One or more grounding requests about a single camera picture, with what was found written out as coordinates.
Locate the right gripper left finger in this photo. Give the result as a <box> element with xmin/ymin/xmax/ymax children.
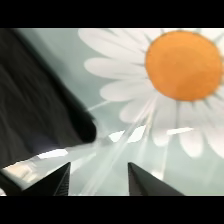
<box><xmin>22</xmin><ymin>161</ymin><xmax>72</xmax><ymax>197</ymax></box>

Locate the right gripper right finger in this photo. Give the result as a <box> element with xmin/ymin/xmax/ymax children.
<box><xmin>127</xmin><ymin>162</ymin><xmax>185</xmax><ymax>197</ymax></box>

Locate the black garment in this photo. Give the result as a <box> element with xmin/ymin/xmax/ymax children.
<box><xmin>0</xmin><ymin>28</ymin><xmax>98</xmax><ymax>197</ymax></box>

